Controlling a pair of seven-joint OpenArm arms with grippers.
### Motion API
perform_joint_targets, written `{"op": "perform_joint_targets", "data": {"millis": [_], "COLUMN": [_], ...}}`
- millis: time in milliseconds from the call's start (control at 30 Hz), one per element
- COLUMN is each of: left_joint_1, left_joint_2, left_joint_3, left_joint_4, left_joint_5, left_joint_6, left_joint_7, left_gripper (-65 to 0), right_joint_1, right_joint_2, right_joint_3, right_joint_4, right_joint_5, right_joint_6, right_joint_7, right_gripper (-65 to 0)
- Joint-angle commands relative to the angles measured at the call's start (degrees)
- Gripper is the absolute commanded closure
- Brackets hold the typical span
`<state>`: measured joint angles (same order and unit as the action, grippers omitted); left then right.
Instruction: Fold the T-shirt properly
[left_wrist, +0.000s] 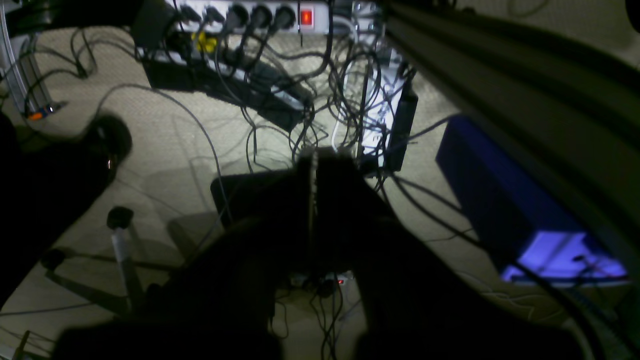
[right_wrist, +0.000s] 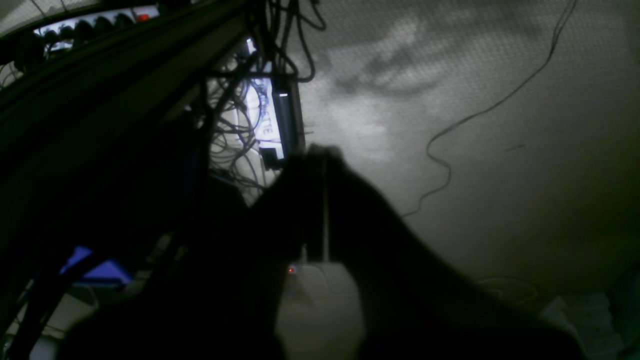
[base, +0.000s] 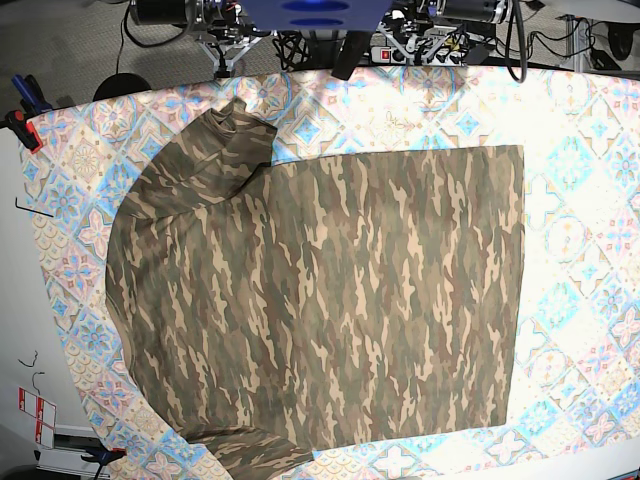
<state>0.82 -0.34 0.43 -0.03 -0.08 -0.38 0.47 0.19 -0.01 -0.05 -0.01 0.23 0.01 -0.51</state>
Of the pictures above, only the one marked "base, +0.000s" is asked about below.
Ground camouflage T-shirt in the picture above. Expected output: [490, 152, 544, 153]
[105, 101, 525, 479]

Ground black hex key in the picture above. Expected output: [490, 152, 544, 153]
[14, 196, 55, 218]

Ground black round stand base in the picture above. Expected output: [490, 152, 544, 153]
[93, 73, 151, 102]

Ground orange blue bottom clamp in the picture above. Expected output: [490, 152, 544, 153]
[81, 447, 127, 466]

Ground red white paper label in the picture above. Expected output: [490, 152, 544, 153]
[19, 387, 57, 449]

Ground red black table clamp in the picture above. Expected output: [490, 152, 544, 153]
[1, 110, 43, 153]

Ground white power strip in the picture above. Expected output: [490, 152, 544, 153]
[368, 46, 464, 66]

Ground patterned tile tablecloth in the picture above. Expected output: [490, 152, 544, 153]
[20, 67, 639, 479]

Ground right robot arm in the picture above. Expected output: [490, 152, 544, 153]
[128, 0, 239, 29]

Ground black center post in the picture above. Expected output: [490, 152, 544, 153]
[331, 31, 373, 81]

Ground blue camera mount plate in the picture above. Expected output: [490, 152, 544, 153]
[239, 0, 392, 31]

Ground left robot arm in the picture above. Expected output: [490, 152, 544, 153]
[416, 0, 511, 24]

